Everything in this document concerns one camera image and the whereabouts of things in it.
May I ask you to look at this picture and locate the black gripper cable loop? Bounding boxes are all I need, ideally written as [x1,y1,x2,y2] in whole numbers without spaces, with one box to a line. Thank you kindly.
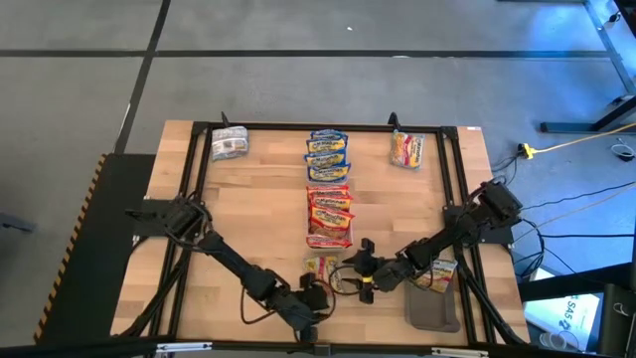
[327,263,362,298]
[239,285,279,326]

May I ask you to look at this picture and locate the black hazard striped floor mat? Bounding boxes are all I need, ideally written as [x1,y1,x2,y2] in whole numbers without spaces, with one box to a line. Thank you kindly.
[33,152,158,345]

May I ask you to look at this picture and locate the metal desk frame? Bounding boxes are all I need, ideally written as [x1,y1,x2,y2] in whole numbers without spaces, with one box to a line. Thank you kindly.
[539,0,636,135]

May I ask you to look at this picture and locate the black cable bundle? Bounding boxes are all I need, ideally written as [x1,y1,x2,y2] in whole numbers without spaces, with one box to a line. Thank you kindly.
[118,233,196,339]
[454,243,529,347]

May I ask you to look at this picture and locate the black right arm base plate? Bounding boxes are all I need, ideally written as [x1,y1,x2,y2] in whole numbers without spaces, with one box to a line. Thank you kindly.
[443,206,516,246]

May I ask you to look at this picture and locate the dark grey plastic bin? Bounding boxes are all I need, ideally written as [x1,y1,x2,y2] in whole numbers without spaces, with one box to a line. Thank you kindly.
[402,275,462,333]

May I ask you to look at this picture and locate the blue Maruchan soy sauce packet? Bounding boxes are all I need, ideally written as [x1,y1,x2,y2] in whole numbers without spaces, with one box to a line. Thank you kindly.
[306,128,349,154]
[306,163,352,185]
[303,151,349,169]

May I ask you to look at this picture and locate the yellow extension cable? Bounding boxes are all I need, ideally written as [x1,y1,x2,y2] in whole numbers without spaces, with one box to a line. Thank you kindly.
[518,121,636,159]

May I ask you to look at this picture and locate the clear plastic bin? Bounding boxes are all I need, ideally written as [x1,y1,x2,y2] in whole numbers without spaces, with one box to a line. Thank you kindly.
[303,127,353,186]

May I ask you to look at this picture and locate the white coiled cable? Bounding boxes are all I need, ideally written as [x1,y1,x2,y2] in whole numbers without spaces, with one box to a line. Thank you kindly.
[610,142,636,163]

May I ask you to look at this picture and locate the white plastic bin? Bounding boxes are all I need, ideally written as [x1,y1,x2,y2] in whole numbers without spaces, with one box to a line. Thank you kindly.
[303,183,356,251]

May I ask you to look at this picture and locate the black desk edge bar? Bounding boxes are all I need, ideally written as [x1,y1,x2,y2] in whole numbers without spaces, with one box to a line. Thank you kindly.
[516,262,636,302]

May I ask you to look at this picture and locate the blue and white sign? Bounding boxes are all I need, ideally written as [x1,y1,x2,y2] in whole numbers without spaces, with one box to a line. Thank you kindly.
[524,292,602,344]

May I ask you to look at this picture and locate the clear plastic cup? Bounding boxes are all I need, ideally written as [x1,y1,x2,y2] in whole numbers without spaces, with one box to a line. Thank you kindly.
[539,330,581,352]

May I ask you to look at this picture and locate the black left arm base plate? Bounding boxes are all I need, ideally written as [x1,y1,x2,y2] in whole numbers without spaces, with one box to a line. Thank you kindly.
[124,198,205,239]

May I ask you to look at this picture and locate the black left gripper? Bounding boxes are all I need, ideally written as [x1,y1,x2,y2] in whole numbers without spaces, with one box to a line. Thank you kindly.
[277,271,332,344]

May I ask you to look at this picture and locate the black floor cable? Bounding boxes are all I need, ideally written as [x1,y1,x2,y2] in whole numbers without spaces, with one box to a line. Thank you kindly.
[511,181,636,279]

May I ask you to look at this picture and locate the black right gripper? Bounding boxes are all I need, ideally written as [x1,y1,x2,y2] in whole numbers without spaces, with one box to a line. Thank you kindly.
[341,237,416,305]

